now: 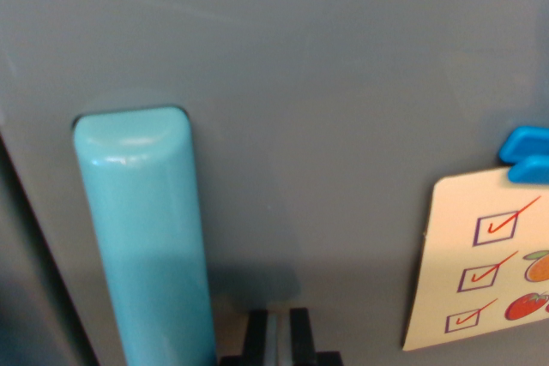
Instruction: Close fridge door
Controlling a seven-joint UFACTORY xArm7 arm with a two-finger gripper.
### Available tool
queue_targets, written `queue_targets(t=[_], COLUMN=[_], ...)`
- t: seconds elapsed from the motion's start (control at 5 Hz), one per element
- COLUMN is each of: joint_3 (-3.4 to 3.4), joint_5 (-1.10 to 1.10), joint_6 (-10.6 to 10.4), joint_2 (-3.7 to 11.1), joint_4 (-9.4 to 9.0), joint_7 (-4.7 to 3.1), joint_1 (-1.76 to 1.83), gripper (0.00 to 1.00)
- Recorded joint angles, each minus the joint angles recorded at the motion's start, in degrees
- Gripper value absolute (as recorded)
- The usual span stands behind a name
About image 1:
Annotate white checklist card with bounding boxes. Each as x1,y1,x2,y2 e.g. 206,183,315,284
401,165,549,352

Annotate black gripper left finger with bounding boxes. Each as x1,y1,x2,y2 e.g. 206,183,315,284
242,309,279,366

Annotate teal door handle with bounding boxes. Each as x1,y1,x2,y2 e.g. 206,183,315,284
71,104,218,366

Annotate plain grey fridge door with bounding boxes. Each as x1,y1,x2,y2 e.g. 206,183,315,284
0,0,549,366

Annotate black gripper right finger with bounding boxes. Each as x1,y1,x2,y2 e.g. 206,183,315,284
279,307,318,366

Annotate blue plastic clip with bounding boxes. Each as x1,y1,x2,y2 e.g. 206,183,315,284
498,125,549,185

